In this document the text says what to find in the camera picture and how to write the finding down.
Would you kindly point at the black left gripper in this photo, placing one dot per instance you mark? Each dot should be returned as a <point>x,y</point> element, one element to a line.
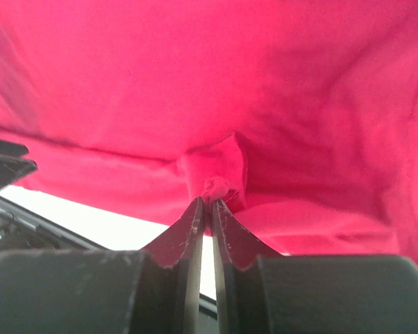
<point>13,165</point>

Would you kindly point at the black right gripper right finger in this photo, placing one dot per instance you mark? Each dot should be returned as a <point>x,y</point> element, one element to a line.
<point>262,291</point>

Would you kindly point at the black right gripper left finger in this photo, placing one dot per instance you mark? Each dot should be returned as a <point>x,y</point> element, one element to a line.
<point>125,292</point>

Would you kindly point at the crimson pink t shirt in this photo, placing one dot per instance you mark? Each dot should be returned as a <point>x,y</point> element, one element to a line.
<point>301,115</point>

